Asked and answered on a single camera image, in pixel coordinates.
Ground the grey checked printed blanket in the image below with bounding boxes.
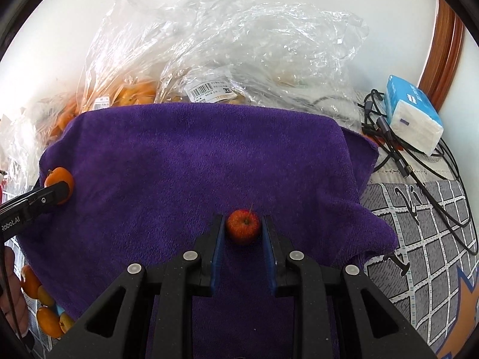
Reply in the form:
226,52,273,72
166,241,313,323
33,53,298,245
0,153,479,359

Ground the bagged oranges pile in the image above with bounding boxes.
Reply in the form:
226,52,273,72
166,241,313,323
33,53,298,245
48,97,81,139
112,82,158,107

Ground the small red apple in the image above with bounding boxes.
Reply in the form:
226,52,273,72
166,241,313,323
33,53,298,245
225,209,261,245

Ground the large orange mandarin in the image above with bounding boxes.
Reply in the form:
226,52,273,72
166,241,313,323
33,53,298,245
37,306,64,339

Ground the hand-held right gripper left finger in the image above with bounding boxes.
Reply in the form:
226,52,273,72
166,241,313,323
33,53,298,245
48,213,229,359

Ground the yellow orange fruit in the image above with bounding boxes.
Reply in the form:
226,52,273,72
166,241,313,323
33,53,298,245
37,285,56,307

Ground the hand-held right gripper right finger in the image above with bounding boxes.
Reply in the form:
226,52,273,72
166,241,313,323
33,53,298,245
262,214,438,359

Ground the crumpled clear plastic bag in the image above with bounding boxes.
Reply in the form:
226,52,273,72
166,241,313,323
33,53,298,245
161,2,369,128

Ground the tall clear plastic bag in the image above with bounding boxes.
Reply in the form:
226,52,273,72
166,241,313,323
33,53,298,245
75,0,248,116

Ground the person's left hand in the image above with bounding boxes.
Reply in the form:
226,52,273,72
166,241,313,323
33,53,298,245
0,247,28,339

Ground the mandarin with green stem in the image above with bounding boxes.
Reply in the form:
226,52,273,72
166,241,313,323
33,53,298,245
44,167,75,206

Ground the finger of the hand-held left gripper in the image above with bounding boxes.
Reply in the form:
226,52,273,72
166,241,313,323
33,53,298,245
32,181,75,212

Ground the blue white tissue packet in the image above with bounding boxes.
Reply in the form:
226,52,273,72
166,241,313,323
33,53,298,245
382,75,444,156

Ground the smooth round orange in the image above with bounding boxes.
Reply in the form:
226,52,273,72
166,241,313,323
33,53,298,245
20,265,42,298

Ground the brown wooden frame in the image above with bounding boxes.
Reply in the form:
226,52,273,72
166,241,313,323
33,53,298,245
417,0,466,111

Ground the low clear plastic bag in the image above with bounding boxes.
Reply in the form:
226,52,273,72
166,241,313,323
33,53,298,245
0,93,81,195

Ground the greenish yellow small fruit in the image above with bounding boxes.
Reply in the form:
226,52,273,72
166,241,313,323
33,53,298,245
59,312,75,334

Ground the black cable bundle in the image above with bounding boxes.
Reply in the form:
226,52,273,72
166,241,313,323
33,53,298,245
357,89,479,257

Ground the purple towel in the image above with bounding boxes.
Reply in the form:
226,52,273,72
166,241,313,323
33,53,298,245
17,104,398,359

